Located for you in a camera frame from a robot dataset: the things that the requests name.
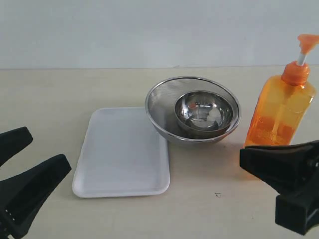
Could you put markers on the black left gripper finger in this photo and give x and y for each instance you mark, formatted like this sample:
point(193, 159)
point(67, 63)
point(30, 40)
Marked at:
point(13, 142)
point(22, 196)

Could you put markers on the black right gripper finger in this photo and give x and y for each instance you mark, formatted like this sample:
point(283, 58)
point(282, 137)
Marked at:
point(285, 168)
point(297, 212)

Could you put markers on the orange pump soap bottle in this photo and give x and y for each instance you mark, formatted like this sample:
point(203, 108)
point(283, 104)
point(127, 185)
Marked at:
point(283, 101)

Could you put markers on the small stainless steel bowl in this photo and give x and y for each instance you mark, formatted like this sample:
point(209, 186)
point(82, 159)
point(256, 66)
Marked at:
point(203, 111)

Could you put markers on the white rectangular foam tray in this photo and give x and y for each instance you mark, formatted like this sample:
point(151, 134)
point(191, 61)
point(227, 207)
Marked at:
point(122, 155)

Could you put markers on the steel mesh strainer basket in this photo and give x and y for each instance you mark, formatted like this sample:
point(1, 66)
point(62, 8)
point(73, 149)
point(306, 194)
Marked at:
point(160, 102)

